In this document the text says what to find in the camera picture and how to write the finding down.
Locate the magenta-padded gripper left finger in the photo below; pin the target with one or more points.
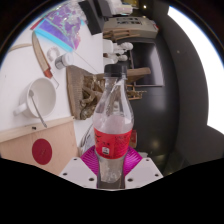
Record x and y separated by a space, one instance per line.
78 171

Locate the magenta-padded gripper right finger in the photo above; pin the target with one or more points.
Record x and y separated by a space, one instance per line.
143 171

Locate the clear red-labelled drink bottle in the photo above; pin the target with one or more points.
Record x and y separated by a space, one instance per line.
112 143

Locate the grey newspaper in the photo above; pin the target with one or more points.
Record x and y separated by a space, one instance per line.
86 138

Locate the red box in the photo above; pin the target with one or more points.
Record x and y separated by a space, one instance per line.
133 138

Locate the flat round red coaster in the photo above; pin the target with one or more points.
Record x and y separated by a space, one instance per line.
42 151

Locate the tan wood-framed canvas panel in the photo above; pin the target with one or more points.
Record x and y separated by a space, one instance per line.
16 146

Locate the metal spoon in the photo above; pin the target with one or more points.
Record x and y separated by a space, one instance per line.
37 110

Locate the golden sculpture on wooden board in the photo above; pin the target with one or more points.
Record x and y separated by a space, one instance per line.
80 93

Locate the white ceramic mug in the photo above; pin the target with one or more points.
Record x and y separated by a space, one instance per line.
45 95

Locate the small black-labelled jar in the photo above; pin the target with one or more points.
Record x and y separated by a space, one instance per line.
63 61

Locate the small white plaster bust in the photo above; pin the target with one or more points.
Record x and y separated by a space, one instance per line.
120 57

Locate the long white ceiling light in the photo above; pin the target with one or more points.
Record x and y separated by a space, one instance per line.
206 66

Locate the large white plaster bust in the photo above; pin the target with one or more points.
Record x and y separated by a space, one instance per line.
125 45

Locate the thin wooden stick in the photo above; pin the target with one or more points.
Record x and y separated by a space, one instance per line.
20 47

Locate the tall wooden easel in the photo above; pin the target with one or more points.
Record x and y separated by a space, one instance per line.
116 33

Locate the purple and cyan print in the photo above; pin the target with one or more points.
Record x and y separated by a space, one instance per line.
63 26

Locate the white cabinet with posters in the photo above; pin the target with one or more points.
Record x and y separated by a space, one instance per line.
130 24

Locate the large black box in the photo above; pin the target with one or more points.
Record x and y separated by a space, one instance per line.
91 16

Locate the round ceiling spotlights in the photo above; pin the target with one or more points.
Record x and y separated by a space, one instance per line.
144 6

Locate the small black box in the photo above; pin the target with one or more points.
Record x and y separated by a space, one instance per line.
105 6

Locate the black wall screen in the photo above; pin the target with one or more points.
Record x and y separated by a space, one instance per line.
146 63

